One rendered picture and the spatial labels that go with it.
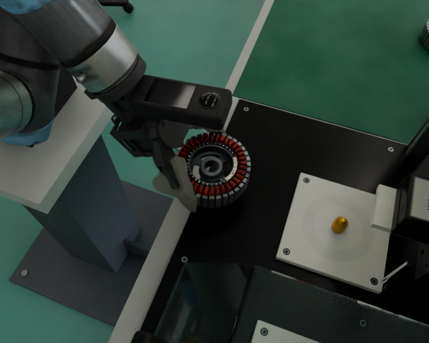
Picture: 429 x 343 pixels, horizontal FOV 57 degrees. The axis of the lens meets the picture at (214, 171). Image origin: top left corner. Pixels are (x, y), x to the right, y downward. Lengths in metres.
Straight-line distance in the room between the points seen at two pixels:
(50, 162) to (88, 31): 0.36
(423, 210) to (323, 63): 0.44
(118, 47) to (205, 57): 1.50
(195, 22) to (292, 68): 1.33
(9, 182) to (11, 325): 0.81
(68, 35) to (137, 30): 1.68
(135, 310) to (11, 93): 0.33
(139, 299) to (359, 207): 0.36
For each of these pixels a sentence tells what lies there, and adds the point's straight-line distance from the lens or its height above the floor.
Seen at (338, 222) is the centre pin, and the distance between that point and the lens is 0.60.
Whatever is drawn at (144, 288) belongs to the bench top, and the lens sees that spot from 0.61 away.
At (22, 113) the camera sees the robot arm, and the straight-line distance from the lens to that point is 0.50.
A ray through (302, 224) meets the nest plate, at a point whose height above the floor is 0.78.
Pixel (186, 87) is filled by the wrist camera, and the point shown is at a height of 0.99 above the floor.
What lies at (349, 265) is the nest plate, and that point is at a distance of 0.61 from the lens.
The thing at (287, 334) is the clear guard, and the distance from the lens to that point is 0.27.
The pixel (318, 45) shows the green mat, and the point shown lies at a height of 0.75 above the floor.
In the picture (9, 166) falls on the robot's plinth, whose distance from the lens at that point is 0.77.
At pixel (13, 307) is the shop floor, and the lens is 1.51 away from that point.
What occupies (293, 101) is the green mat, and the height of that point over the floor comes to 0.75.
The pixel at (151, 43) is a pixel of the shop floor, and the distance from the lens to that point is 2.03.
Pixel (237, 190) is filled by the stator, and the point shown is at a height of 0.85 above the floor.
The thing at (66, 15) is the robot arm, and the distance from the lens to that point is 0.43.
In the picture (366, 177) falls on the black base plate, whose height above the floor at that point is 0.77.
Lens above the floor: 1.33
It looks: 60 degrees down
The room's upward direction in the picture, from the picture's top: straight up
